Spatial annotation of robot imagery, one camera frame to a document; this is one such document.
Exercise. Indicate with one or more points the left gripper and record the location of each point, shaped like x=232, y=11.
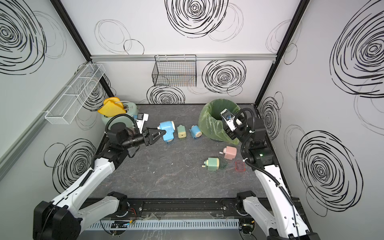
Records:
x=150, y=138

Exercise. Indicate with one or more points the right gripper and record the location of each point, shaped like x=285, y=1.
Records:
x=230, y=133

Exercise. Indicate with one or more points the blue sharpener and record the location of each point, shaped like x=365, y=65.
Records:
x=195, y=132
x=169, y=127

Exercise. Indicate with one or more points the pink pencil sharpener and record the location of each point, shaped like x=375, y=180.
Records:
x=229, y=153

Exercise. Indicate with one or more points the clear pink shavings tray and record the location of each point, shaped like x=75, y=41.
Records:
x=240, y=166

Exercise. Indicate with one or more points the clear green shavings tray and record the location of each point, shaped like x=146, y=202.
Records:
x=222, y=164

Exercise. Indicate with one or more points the green cream pencil sharpener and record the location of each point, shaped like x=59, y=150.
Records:
x=211, y=164

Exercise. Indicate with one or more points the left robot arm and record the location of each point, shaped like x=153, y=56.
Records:
x=65, y=218

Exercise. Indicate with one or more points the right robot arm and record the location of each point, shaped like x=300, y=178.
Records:
x=282, y=221

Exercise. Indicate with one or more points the yellow green pencil sharpener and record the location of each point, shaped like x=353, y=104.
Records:
x=182, y=133

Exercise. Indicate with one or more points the bin with green bag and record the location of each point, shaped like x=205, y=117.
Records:
x=210, y=120

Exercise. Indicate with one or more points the mint green toaster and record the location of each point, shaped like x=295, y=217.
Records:
x=131, y=110

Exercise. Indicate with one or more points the yellow toy toast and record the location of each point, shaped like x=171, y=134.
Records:
x=112, y=107

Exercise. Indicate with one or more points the black wire basket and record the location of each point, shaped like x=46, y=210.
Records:
x=175, y=70

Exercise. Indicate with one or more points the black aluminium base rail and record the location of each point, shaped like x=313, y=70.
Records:
x=227, y=207

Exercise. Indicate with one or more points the white mesh wall shelf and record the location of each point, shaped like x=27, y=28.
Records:
x=75, y=94

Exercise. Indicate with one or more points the grey slotted cable duct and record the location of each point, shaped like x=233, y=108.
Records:
x=144, y=225

